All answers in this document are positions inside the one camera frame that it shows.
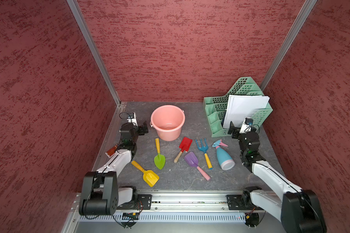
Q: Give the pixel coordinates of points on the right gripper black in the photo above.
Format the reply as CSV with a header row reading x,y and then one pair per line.
x,y
235,130

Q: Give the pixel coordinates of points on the pink plastic bucket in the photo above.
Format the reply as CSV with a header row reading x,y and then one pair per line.
x,y
168,121

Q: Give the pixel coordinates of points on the red shovel wooden handle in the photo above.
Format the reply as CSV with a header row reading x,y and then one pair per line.
x,y
184,147

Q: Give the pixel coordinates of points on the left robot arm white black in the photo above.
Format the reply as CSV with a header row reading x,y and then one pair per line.
x,y
101,195

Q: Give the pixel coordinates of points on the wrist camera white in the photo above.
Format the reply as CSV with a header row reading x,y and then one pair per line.
x,y
246,126
132,119

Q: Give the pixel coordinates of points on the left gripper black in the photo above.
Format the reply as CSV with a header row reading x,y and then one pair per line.
x,y
142,132

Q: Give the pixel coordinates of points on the white paper stack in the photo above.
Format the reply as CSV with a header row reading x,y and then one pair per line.
x,y
241,107

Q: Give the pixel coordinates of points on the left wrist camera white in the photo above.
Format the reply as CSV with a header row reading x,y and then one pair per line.
x,y
132,119

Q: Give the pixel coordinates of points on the yellow plastic scoop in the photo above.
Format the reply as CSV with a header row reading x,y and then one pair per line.
x,y
149,176

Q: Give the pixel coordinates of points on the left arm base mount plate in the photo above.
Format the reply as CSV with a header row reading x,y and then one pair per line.
x,y
140,202

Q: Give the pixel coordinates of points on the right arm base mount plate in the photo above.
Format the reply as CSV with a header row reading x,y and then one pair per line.
x,y
239,202

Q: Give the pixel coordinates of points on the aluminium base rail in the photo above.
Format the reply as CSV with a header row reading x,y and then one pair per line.
x,y
174,206

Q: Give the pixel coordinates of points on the aluminium corner post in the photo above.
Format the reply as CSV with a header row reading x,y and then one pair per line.
x,y
289,39
77,13

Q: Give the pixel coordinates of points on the blue fork rake yellow handle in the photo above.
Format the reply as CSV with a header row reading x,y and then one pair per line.
x,y
203,147

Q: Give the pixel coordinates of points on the purple shovel pink handle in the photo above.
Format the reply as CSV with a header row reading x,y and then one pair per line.
x,y
192,161

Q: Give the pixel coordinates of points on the right aluminium corner post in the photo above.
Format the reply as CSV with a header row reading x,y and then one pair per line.
x,y
289,39

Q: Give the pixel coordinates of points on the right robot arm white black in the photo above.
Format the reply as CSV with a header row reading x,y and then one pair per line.
x,y
298,210

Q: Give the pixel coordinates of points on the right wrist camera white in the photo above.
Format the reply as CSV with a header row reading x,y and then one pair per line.
x,y
246,126

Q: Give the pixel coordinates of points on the left aluminium corner post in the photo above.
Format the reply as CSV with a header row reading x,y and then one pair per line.
x,y
77,13

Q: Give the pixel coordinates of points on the green trowel yellow handle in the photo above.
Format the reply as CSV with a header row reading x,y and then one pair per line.
x,y
160,159

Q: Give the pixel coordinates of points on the teal pink spray bottle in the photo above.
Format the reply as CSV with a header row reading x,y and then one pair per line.
x,y
224,159

